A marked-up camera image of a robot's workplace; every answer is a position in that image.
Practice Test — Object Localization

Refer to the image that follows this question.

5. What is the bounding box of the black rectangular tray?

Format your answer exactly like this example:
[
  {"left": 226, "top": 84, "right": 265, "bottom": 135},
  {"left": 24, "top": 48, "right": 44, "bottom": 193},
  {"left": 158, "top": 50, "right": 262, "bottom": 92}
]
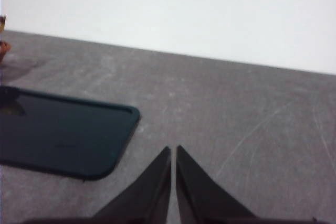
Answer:
[{"left": 0, "top": 85, "right": 141, "bottom": 182}]

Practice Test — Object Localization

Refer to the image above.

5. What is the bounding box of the brown wicker basket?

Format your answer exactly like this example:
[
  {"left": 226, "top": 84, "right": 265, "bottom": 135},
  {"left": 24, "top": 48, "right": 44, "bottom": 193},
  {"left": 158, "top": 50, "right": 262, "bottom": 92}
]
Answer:
[{"left": 0, "top": 40, "right": 12, "bottom": 63}]

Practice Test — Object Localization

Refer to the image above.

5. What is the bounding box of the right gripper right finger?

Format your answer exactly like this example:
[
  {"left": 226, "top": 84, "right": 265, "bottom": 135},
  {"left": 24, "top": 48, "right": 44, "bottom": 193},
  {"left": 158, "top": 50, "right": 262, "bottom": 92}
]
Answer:
[{"left": 175, "top": 145, "right": 266, "bottom": 224}]

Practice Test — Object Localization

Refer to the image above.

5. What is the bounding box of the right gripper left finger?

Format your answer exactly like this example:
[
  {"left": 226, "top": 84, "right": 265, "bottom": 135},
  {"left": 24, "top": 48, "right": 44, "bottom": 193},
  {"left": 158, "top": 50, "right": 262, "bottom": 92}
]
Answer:
[{"left": 89, "top": 146, "right": 172, "bottom": 224}]

